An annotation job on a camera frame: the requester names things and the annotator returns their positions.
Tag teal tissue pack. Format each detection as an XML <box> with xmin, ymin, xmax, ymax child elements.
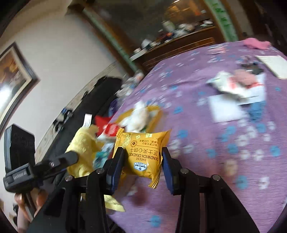
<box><xmin>93</xmin><ymin>142</ymin><xmax>114</xmax><ymax>170</ymax></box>

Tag yellow towel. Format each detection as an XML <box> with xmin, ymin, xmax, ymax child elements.
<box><xmin>65</xmin><ymin>113</ymin><xmax>126</xmax><ymax>213</ymax></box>

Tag yellow cracker packet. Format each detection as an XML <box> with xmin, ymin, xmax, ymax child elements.
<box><xmin>114</xmin><ymin>128</ymin><xmax>171</xmax><ymax>189</ymax></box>

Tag red white snack bag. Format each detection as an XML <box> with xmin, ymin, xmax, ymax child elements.
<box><xmin>97</xmin><ymin>123</ymin><xmax>120</xmax><ymax>143</ymax></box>

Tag white fluffy cloth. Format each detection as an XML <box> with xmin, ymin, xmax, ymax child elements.
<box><xmin>119</xmin><ymin>101</ymin><xmax>151</xmax><ymax>132</ymax></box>

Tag person's left hand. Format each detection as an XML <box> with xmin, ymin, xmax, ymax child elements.
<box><xmin>14</xmin><ymin>188</ymin><xmax>48</xmax><ymax>222</ymax></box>

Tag red shopping bag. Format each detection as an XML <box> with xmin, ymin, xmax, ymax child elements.
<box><xmin>94</xmin><ymin>115</ymin><xmax>112</xmax><ymax>136</ymax></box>

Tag black sofa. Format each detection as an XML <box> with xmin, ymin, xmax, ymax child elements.
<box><xmin>35</xmin><ymin>75</ymin><xmax>122</xmax><ymax>162</ymax></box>

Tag white foam sponge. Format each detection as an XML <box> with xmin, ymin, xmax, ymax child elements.
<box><xmin>208</xmin><ymin>94</ymin><xmax>243</xmax><ymax>123</ymax></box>

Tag purple floral tablecloth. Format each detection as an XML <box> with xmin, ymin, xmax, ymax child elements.
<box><xmin>117</xmin><ymin>42</ymin><xmax>286</xmax><ymax>232</ymax></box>

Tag white plastic bags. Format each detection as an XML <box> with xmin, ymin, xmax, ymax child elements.
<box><xmin>116</xmin><ymin>70</ymin><xmax>144</xmax><ymax>98</ymax></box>

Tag blue cloth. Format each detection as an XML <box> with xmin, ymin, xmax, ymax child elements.
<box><xmin>248</xmin><ymin>101</ymin><xmax>266</xmax><ymax>122</ymax></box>

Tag white red-text plastic bag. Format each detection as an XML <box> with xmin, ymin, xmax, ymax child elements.
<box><xmin>206</xmin><ymin>71</ymin><xmax>267</xmax><ymax>105</ymax></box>

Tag pink fluffy round pad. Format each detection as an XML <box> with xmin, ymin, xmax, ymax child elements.
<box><xmin>233</xmin><ymin>69</ymin><xmax>257</xmax><ymax>86</ymax></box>

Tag black device with knob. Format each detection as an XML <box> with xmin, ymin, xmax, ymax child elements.
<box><xmin>240</xmin><ymin>62</ymin><xmax>264</xmax><ymax>75</ymax></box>

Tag pink transparent pouch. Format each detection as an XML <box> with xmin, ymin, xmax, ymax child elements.
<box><xmin>207</xmin><ymin>45</ymin><xmax>226</xmax><ymax>55</ymax></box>

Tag wooden cabinet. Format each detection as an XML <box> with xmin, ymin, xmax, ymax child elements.
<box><xmin>132</xmin><ymin>26</ymin><xmax>225</xmax><ymax>73</ymax></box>

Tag white notebook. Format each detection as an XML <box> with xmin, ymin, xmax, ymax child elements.
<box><xmin>256</xmin><ymin>55</ymin><xmax>287</xmax><ymax>80</ymax></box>

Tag pink cloth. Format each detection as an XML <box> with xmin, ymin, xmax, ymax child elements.
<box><xmin>243</xmin><ymin>37</ymin><xmax>271</xmax><ymax>50</ymax></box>

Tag framed wall picture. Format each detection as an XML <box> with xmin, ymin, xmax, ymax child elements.
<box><xmin>1</xmin><ymin>42</ymin><xmax>39</xmax><ymax>133</ymax></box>

